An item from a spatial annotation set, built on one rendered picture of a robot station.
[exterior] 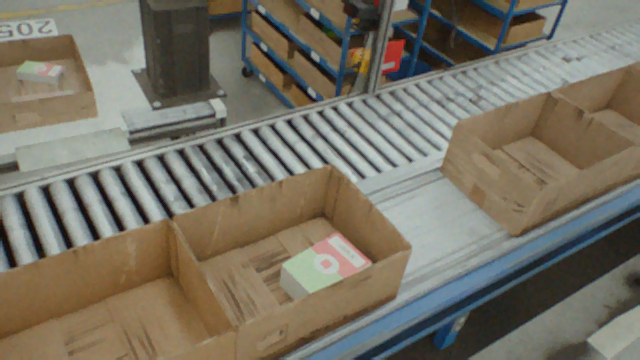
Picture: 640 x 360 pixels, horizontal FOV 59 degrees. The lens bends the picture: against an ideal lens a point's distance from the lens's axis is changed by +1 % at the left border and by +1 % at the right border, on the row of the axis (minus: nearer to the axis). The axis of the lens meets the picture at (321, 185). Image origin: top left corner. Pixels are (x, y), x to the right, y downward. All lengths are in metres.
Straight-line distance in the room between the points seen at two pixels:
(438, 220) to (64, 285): 0.87
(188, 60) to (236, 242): 0.83
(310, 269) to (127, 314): 0.37
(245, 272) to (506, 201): 0.67
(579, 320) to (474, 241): 1.27
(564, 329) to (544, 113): 1.08
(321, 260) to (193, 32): 0.98
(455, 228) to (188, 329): 0.70
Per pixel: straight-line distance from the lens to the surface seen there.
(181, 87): 1.98
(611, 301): 2.80
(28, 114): 1.90
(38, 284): 1.14
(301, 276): 1.15
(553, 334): 2.54
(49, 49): 2.22
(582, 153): 1.78
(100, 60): 2.24
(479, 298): 1.44
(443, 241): 1.41
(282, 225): 1.32
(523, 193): 1.42
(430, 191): 1.53
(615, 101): 2.16
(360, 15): 1.95
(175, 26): 1.86
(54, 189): 1.70
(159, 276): 1.24
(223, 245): 1.26
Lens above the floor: 1.85
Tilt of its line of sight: 41 degrees down
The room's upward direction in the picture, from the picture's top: 9 degrees clockwise
